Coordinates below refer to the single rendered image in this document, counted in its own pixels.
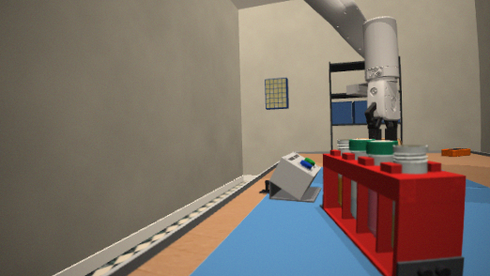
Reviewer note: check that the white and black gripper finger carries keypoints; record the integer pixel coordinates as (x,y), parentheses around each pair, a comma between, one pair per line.
(391,130)
(373,126)

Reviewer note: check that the green screw cap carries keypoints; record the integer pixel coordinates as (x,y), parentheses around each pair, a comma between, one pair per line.
(358,144)
(380,147)

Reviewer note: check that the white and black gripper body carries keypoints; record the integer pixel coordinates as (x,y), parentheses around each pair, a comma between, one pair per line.
(385,93)

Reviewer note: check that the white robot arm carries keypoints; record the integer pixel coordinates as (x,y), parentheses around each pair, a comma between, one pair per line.
(377,36)

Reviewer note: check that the grey button housing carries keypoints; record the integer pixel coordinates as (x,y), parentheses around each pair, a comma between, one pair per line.
(291,178)

